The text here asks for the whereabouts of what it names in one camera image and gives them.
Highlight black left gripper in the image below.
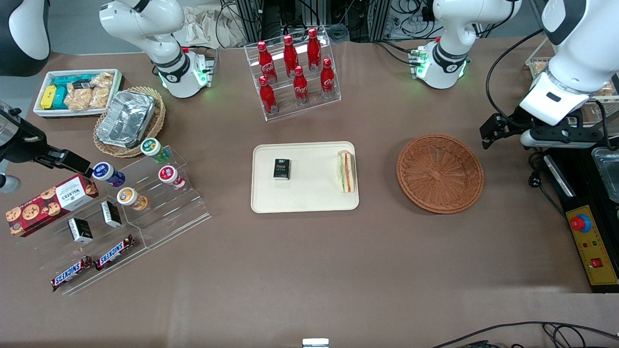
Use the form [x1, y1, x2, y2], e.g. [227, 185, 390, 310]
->
[480, 109, 604, 149]

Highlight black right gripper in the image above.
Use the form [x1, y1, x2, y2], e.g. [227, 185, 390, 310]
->
[0, 127, 92, 177]

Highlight triangle sandwich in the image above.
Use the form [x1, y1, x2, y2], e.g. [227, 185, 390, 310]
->
[337, 150, 356, 194]

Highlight brown wicker basket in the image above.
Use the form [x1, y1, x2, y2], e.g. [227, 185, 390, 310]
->
[396, 134, 485, 215]

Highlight silver foil tray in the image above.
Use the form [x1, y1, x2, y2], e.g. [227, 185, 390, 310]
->
[96, 91, 156, 149]

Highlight light tan wicker basket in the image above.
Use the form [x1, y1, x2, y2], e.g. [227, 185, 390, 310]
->
[93, 87, 166, 159]

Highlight metal baking tray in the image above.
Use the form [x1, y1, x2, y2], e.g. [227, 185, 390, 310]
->
[592, 146, 619, 203]

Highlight cream plastic tray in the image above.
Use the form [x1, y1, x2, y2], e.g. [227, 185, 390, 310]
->
[251, 141, 360, 214]

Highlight purple lid candy jar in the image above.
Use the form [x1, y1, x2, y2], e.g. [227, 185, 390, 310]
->
[92, 162, 126, 188]

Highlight red Walkers shortbread box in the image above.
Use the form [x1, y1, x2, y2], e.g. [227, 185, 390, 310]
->
[6, 174, 99, 237]

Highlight white plastic snack bin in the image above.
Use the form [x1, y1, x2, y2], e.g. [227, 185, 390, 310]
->
[33, 69, 125, 119]

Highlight small black carton box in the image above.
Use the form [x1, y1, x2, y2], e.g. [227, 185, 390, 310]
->
[101, 201, 122, 228]
[68, 217, 93, 244]

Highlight cracker snack packet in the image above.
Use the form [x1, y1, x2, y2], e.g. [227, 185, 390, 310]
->
[89, 72, 114, 109]
[64, 87, 92, 111]

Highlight orange lid candy jar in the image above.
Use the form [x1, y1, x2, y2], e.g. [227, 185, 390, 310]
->
[117, 187, 148, 211]

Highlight yellow snack box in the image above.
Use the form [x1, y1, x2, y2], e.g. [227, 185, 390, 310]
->
[40, 86, 58, 110]

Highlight green lid candy jar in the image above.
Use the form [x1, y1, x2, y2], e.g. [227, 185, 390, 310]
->
[140, 138, 171, 164]

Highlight teal snack box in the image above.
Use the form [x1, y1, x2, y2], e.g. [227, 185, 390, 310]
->
[51, 74, 100, 110]

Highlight red lid candy jar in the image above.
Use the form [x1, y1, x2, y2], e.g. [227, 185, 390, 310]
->
[158, 165, 186, 190]

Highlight Snickers chocolate bar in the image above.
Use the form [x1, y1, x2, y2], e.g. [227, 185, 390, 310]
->
[51, 255, 93, 292]
[95, 235, 136, 271]

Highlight clear acrylic stepped shelf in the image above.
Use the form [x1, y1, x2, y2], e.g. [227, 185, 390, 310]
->
[29, 145, 212, 296]

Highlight black machine yellow control panel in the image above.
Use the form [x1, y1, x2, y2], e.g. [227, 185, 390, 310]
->
[544, 145, 619, 294]

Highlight red Coca-Cola bottle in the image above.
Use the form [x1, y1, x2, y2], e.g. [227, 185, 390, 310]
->
[283, 35, 299, 78]
[293, 66, 309, 104]
[307, 28, 322, 71]
[259, 76, 278, 115]
[320, 58, 336, 99]
[257, 41, 277, 84]

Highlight crumpled beige cloth bag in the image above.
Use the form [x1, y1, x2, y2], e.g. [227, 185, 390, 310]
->
[183, 5, 245, 49]

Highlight clear acrylic bottle rack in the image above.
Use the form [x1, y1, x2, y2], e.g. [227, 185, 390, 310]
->
[244, 27, 341, 121]

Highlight black equipment rack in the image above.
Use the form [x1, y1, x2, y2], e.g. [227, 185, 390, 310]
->
[220, 0, 387, 44]

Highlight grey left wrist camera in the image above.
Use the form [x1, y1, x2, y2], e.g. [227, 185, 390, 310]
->
[520, 130, 601, 148]

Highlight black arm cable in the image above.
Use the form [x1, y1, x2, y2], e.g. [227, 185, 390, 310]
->
[485, 29, 547, 127]

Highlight black power cable with plug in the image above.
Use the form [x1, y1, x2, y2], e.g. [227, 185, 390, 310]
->
[528, 150, 569, 220]

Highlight white wire snack basket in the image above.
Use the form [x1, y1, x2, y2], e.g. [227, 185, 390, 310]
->
[526, 48, 619, 124]

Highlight black floor cables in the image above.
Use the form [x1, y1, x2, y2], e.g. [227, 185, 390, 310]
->
[430, 321, 619, 348]

